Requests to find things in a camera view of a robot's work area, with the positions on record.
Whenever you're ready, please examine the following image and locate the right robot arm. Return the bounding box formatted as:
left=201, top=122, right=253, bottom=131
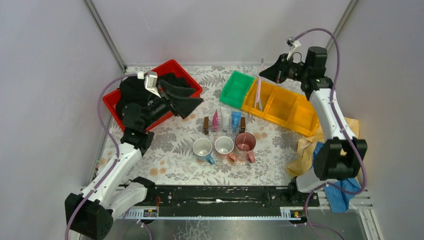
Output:
left=259, top=46, right=368, bottom=206

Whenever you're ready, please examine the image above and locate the white toothpaste tube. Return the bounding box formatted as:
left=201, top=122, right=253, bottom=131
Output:
left=220, top=106, right=232, bottom=132

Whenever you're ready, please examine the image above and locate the yellow cloth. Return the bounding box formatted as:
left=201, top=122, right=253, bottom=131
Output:
left=286, top=116, right=361, bottom=181

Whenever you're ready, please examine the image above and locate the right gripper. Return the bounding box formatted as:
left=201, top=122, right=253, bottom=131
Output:
left=259, top=54, right=309, bottom=85

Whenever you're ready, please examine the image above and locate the red plastic bin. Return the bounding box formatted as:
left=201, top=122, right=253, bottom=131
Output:
left=102, top=59, right=203, bottom=131

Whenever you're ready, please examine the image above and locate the orange bin with toothpastes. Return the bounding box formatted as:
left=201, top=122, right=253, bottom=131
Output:
left=263, top=87, right=299, bottom=127

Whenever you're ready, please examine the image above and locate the blue cloth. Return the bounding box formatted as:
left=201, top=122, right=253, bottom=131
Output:
left=311, top=141, right=363, bottom=214

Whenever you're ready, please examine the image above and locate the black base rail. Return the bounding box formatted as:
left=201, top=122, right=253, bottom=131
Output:
left=129, top=183, right=320, bottom=221

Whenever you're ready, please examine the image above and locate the green plastic bin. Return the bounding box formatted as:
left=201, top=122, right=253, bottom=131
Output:
left=219, top=71, right=255, bottom=109

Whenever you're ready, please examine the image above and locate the pink glossy mug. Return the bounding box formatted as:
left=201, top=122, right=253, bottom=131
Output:
left=235, top=132, right=257, bottom=164

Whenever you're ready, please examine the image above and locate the white ceramic cup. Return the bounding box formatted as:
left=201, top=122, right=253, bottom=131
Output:
left=192, top=138, right=215, bottom=165

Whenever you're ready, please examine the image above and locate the pink patterned cup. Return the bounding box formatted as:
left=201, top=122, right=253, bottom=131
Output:
left=214, top=136, right=237, bottom=163

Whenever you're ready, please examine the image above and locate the blue toothpaste tube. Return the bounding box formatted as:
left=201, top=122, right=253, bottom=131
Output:
left=231, top=111, right=242, bottom=132

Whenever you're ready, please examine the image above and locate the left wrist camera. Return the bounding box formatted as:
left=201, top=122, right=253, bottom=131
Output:
left=136, top=71, right=162, bottom=98

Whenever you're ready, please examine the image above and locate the clear acrylic toiletry tray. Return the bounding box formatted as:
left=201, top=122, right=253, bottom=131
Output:
left=201, top=116, right=246, bottom=137

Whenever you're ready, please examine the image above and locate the grey toothbrush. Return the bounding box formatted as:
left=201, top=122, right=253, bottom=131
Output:
left=257, top=99, right=263, bottom=112

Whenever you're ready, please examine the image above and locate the pink toothpaste tube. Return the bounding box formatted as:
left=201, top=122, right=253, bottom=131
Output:
left=212, top=110, right=220, bottom=132

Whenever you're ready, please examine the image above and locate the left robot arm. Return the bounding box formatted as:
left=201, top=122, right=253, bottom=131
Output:
left=64, top=80, right=204, bottom=240

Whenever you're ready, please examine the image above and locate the black cloth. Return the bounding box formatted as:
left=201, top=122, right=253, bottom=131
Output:
left=115, top=72, right=191, bottom=120

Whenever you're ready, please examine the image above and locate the pink toothbrush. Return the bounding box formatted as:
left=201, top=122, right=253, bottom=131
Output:
left=253, top=75, right=262, bottom=110

